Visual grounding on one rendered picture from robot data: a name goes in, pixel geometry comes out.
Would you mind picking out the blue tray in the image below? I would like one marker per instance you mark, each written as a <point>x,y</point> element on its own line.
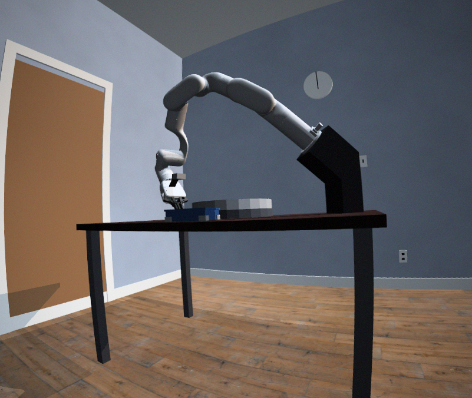
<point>192,214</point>

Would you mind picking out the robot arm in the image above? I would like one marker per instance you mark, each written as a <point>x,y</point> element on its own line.
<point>238,90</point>

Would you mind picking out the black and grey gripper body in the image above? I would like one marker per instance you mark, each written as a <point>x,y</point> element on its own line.
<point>170,192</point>

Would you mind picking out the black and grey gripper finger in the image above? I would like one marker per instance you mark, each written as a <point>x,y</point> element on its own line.
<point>182,200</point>
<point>172,201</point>

